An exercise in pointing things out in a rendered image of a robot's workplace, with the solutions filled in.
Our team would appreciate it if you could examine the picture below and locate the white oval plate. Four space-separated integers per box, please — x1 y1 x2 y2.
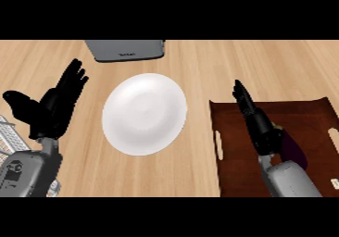
102 72 189 156

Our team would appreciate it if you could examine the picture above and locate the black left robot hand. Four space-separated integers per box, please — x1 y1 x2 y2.
2 57 90 141

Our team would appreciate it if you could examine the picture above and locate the purple eggplant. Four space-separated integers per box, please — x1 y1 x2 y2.
273 122 312 171

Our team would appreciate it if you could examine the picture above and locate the dark brown wooden tray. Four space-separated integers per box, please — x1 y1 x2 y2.
208 96 339 198

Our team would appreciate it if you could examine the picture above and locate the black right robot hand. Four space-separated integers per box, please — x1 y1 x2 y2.
232 79 285 156

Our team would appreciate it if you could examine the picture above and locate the grey appliance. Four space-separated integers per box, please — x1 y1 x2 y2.
85 40 167 64

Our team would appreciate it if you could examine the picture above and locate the white wire basket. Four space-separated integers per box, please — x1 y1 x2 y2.
0 111 64 198

